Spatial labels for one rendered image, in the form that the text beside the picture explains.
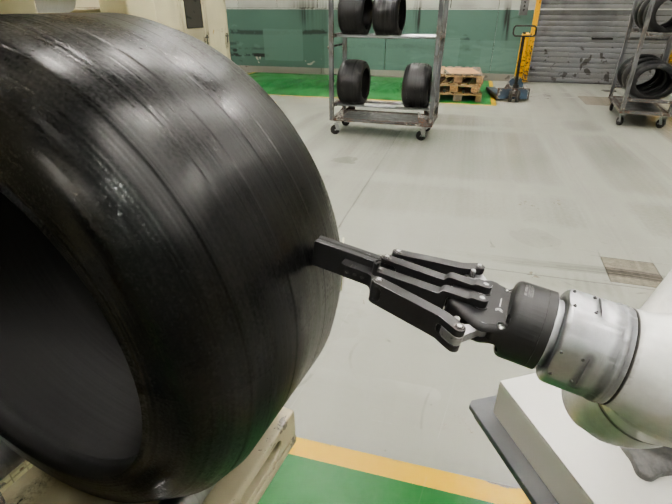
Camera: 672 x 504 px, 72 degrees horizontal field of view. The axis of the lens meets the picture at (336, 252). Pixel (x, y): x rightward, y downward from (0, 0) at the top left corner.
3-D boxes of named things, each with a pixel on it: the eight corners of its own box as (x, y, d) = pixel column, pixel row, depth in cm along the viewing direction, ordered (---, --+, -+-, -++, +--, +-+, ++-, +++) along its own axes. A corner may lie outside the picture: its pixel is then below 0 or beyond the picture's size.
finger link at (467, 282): (491, 290, 44) (493, 283, 45) (381, 251, 47) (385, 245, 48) (478, 322, 46) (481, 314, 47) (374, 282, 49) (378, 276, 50)
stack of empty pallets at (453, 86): (481, 102, 799) (485, 75, 778) (429, 100, 820) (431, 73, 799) (481, 91, 907) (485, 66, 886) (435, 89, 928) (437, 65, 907)
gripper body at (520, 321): (563, 276, 44) (467, 246, 47) (562, 326, 37) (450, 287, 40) (535, 335, 48) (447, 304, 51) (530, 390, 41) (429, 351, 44)
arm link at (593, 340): (645, 347, 35) (563, 319, 37) (594, 426, 40) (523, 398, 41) (631, 288, 42) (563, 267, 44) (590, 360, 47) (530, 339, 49)
